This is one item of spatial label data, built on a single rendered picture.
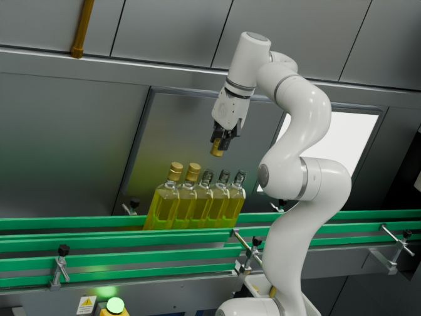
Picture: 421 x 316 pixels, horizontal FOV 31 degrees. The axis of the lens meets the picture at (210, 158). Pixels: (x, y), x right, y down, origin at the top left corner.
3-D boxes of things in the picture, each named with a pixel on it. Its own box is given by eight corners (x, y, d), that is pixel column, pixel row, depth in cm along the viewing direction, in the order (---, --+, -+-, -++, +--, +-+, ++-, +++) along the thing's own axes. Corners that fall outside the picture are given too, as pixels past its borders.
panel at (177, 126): (341, 190, 274) (378, 107, 260) (346, 194, 272) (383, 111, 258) (120, 190, 224) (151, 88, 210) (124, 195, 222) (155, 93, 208)
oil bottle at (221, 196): (203, 238, 234) (224, 180, 225) (211, 249, 230) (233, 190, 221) (187, 239, 231) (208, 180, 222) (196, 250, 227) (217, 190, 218)
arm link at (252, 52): (252, 77, 210) (222, 72, 206) (267, 33, 205) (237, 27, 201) (263, 90, 204) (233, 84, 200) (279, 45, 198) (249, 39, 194)
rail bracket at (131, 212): (122, 226, 227) (134, 189, 221) (131, 239, 222) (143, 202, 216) (110, 227, 225) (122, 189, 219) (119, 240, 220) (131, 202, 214)
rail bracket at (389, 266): (367, 264, 273) (392, 212, 264) (397, 294, 261) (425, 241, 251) (358, 264, 270) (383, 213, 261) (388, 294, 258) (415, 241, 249)
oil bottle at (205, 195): (187, 239, 231) (207, 180, 222) (195, 249, 227) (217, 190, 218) (171, 239, 228) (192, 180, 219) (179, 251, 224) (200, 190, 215)
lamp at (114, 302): (118, 303, 202) (121, 294, 201) (124, 314, 199) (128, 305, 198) (103, 304, 200) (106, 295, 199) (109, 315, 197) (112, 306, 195)
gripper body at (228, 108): (218, 78, 207) (206, 115, 212) (237, 95, 200) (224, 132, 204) (240, 81, 211) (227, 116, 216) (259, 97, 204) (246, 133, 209)
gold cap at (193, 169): (184, 174, 215) (188, 161, 214) (196, 177, 216) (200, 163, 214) (185, 180, 212) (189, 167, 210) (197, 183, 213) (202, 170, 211)
